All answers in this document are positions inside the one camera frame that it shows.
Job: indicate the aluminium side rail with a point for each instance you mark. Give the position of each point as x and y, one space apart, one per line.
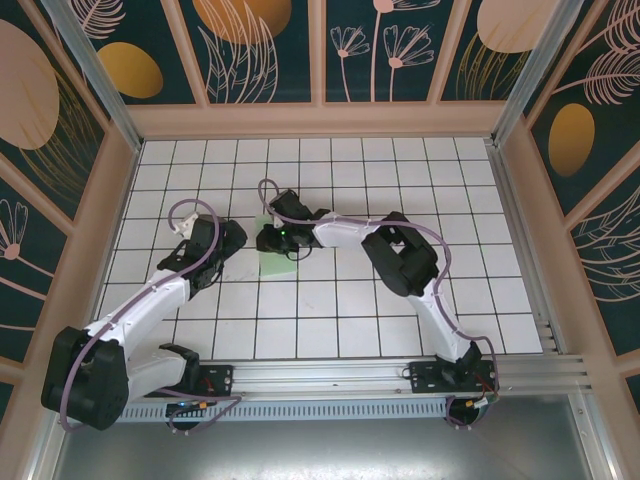
511 200

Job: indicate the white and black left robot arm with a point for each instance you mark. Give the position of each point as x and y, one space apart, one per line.
145 305

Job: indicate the aluminium mounting rail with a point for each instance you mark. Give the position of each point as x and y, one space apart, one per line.
320 375

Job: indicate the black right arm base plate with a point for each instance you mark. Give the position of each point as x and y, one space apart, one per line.
425 377

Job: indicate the grey sheet metal panel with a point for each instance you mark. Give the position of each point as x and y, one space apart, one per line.
320 450

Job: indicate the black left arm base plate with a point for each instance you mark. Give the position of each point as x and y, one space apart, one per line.
220 380

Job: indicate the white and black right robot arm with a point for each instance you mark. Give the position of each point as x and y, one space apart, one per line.
340 232

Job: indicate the aluminium corner post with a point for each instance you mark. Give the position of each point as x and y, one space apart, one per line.
93 70
540 70

